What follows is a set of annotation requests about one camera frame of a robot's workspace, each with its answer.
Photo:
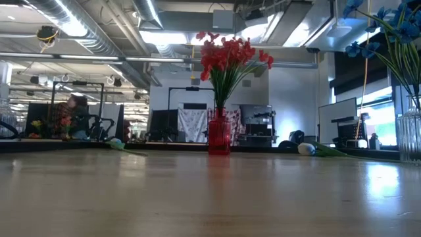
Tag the black equipment shelf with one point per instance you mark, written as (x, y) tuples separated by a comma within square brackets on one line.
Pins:
[(258, 123)]

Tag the silver ribbed ventilation duct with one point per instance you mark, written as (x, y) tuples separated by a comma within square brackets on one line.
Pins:
[(95, 42)]

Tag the black bag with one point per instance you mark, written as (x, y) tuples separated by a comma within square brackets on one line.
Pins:
[(294, 137)]

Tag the grey ceiling box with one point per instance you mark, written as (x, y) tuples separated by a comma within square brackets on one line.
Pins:
[(223, 19)]

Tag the white board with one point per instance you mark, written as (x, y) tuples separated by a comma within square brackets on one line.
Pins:
[(337, 121)]

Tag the black desk equipment stack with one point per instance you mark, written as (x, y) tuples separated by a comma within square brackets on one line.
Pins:
[(350, 130)]

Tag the black metal station frame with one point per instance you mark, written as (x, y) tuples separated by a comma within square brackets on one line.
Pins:
[(77, 83), (192, 88)]

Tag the clear ribbed glass vase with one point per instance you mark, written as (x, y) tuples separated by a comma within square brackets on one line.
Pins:
[(409, 131), (6, 115)]

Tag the red artificial flower bunch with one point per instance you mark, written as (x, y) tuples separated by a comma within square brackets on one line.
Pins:
[(227, 56)]

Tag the yellow and orange flower bouquet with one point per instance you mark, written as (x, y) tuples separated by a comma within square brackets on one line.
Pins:
[(65, 123)]

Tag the person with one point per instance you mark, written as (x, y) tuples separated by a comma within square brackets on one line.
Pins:
[(79, 118)]

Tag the white artificial tulip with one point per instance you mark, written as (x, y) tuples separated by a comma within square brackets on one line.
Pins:
[(306, 149), (115, 143)]

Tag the blue artificial flower bunch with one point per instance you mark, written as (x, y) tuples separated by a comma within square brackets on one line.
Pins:
[(406, 31)]

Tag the black background robot arm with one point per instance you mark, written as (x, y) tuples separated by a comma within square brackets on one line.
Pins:
[(98, 128)]

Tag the red and white patterned cloth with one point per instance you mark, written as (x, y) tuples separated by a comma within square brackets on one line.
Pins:
[(235, 125)]

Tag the black table edge rail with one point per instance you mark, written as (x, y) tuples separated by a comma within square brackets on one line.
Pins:
[(177, 147)]

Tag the long ceiling light bar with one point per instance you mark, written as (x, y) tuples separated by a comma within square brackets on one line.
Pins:
[(89, 57)]

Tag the red ribbed glass vase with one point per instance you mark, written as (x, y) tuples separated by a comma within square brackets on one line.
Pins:
[(219, 135)]

